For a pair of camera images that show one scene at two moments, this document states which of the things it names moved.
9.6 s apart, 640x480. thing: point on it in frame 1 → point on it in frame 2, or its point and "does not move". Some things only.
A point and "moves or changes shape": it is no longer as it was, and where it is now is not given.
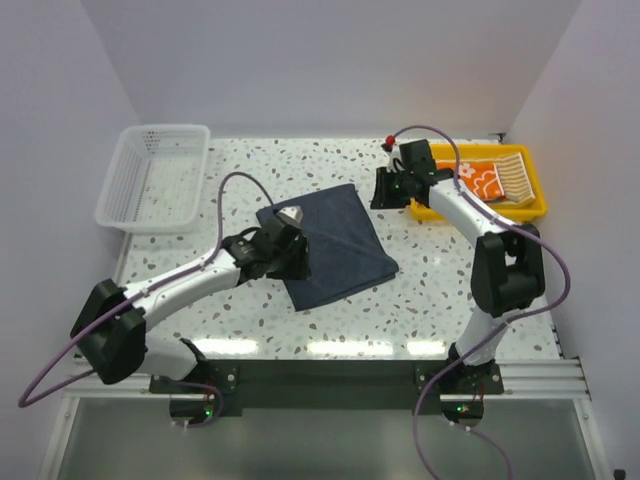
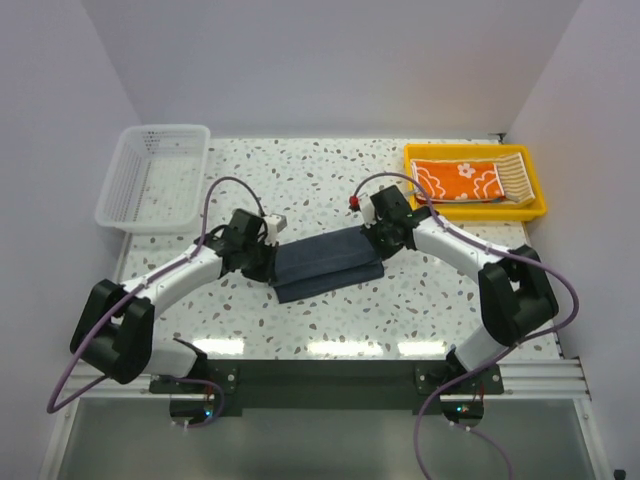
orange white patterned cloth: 478,179 does not move
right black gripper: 382,198 → 384,252
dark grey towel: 347,251 moves or changes shape
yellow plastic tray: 501,211 does not move
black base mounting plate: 325,384 does not move
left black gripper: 299,269 → 267,272
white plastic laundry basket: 157,179 does not move
